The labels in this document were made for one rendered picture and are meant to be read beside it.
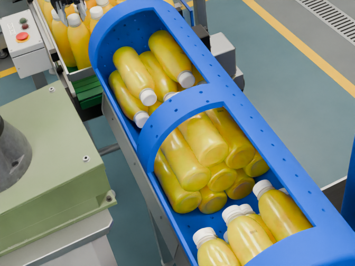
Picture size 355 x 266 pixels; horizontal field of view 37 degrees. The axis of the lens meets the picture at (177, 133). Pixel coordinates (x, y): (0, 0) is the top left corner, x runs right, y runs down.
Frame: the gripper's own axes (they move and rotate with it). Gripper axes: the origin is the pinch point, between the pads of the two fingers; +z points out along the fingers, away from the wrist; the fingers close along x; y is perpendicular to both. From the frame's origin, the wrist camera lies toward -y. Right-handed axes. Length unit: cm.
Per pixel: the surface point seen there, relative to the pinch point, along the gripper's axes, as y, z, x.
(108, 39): 22.9, -4.7, 5.1
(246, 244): 96, -6, 8
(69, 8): -10.5, 2.2, 0.8
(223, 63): 11, 28, 44
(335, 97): -26, 109, 122
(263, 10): -117, 109, 130
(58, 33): -3.4, 5.3, -5.4
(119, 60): 31.3, -3.2, 5.1
